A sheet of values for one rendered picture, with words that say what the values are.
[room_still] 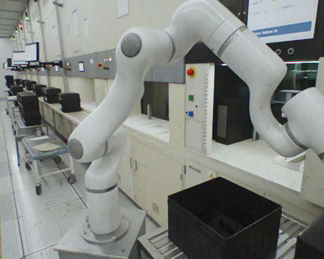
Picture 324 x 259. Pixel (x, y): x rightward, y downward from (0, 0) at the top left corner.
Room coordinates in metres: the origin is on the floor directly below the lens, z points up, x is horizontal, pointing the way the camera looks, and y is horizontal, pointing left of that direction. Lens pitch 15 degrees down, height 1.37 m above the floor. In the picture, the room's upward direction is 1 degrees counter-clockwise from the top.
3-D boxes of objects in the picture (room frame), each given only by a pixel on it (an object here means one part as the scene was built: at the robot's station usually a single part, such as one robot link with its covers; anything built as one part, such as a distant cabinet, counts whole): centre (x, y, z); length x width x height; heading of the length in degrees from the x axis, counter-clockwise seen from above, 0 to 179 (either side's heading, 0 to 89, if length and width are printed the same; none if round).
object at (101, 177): (0.84, 0.22, 1.07); 0.19 x 0.12 x 0.24; 151
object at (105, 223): (0.82, 0.23, 0.85); 0.19 x 0.19 x 0.18
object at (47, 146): (2.76, 1.44, 0.47); 0.31 x 0.23 x 0.02; 56
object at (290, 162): (1.15, -0.74, 0.89); 0.22 x 0.21 x 0.04; 125
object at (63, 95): (3.39, 1.34, 0.93); 0.30 x 0.28 x 0.26; 32
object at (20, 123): (4.32, 2.46, 0.24); 0.94 x 0.53 x 0.48; 34
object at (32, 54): (3.72, 1.76, 1.59); 0.50 x 0.41 x 0.36; 125
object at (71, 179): (2.92, 1.52, 0.24); 0.97 x 0.52 x 0.48; 37
